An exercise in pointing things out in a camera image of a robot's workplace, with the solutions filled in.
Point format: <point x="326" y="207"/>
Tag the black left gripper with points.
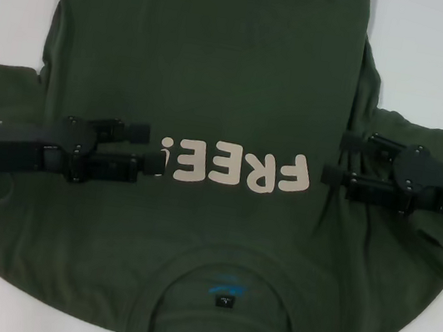
<point x="18" y="146"/>

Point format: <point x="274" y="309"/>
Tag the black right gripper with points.
<point x="434" y="183"/>

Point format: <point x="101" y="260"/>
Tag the dark green FREE t-shirt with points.
<point x="225" y="91"/>

